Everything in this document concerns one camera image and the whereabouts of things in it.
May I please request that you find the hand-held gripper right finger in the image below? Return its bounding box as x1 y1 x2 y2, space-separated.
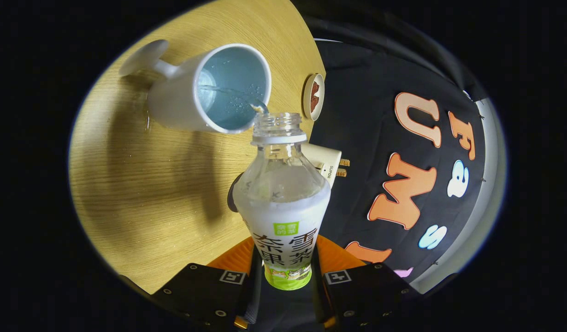
311 234 422 330

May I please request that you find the small white plate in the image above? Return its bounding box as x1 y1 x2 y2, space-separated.
302 73 325 121

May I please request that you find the wooden table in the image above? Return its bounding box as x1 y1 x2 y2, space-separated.
69 0 328 296

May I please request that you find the white cup with handle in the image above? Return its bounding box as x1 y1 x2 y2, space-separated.
119 39 272 135

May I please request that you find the clear juice bottle white label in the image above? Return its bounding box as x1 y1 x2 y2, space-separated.
232 112 332 291

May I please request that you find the white toaster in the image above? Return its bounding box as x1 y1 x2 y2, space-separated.
302 142 343 189

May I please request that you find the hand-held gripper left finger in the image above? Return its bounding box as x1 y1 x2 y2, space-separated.
154 236 264 330

